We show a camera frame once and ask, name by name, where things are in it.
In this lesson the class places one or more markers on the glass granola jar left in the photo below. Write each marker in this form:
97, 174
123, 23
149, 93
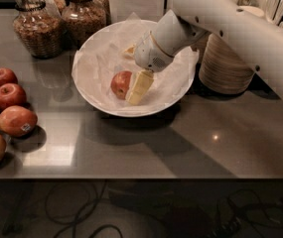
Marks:
40, 32

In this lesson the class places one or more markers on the glass granola jar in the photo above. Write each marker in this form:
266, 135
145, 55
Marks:
83, 18
40, 32

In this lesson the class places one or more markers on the red apple second row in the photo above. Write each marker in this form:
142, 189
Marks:
12, 94

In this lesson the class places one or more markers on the white paper liner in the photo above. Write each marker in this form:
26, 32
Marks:
104, 57

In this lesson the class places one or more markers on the white box behind bowl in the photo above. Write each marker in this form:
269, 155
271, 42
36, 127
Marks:
152, 10

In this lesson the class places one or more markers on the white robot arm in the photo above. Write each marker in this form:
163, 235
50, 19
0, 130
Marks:
256, 41

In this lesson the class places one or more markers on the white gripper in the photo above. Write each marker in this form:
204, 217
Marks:
150, 54

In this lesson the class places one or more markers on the red apple with sticker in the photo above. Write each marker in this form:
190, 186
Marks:
17, 121

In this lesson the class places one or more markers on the rear stack paper bowls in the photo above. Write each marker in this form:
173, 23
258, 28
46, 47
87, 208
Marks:
200, 47

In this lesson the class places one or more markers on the glass granola jar right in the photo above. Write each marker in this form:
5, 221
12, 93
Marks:
83, 18

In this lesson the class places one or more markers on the white bowl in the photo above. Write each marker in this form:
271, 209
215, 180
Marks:
96, 93

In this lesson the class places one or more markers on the stack paper bowls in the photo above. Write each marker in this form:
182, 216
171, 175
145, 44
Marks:
222, 70
200, 47

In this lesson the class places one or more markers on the front stack paper bowls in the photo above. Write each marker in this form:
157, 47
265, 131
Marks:
222, 70

